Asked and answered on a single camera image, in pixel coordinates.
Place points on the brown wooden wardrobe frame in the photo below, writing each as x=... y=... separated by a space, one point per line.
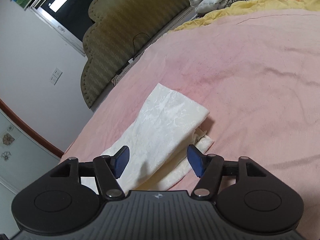
x=29 y=131

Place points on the frosted glass wardrobe door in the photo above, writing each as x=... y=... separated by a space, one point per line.
x=22 y=162

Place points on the cream white pants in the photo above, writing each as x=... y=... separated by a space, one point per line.
x=167 y=123

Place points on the yellow quilt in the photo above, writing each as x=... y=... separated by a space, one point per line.
x=247 y=7

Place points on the white wall socket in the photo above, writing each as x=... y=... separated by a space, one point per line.
x=55 y=76

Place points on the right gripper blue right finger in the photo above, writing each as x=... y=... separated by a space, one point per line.
x=208 y=168

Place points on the dark window with frame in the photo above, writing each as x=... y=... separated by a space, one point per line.
x=68 y=17

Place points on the olive green padded headboard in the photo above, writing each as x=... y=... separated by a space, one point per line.
x=120 y=30

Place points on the pink bed blanket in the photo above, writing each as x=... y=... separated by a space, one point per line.
x=258 y=76

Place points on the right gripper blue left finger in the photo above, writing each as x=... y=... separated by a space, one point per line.
x=110 y=168

